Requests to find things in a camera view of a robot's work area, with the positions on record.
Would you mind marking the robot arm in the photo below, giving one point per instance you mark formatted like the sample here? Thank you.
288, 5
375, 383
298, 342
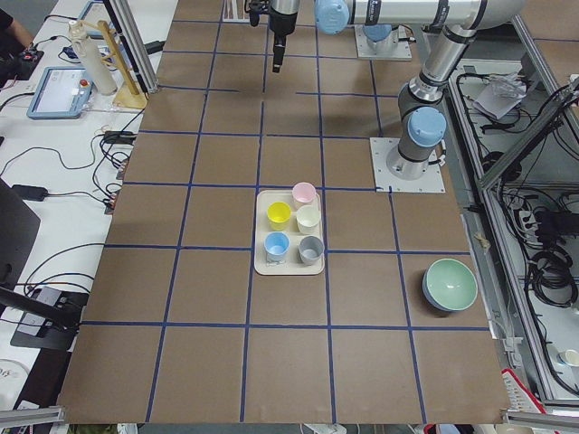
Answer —
381, 36
458, 22

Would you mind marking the green and blue bowl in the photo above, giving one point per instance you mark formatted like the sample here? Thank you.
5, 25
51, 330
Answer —
449, 285

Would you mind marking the black monitor stand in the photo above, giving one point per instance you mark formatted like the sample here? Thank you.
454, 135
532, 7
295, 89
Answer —
51, 317

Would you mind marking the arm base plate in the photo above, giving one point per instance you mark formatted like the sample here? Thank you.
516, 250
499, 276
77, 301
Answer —
394, 174
396, 47

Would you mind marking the pink plastic cup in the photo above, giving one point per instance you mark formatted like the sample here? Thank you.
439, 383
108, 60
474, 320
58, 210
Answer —
303, 193

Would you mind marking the grey plastic cup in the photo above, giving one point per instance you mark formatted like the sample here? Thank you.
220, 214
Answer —
311, 250

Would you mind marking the wooden mug tree stand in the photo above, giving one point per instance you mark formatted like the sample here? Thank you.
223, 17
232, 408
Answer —
129, 95

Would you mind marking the yellow plastic cup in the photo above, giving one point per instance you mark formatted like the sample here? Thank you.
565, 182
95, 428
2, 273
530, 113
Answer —
278, 215

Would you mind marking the crumpled white paper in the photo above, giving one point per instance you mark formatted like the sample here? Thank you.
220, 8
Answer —
502, 94

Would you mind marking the white water bottle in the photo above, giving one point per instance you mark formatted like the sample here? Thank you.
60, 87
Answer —
89, 55

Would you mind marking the cream plastic cup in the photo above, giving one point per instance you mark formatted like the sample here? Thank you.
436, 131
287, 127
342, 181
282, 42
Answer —
308, 218

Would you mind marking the cream plastic tray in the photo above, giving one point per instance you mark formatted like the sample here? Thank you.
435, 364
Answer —
292, 265

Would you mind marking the blue plastic cup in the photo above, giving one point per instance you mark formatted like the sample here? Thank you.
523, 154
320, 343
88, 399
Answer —
276, 245

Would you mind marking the blue teach pendant tablet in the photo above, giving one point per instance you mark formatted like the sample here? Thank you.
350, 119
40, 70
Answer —
63, 93

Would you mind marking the white wire cup rack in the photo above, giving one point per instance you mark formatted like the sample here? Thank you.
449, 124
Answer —
234, 11

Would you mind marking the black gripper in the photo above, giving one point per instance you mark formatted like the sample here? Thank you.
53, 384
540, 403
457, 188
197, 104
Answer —
282, 25

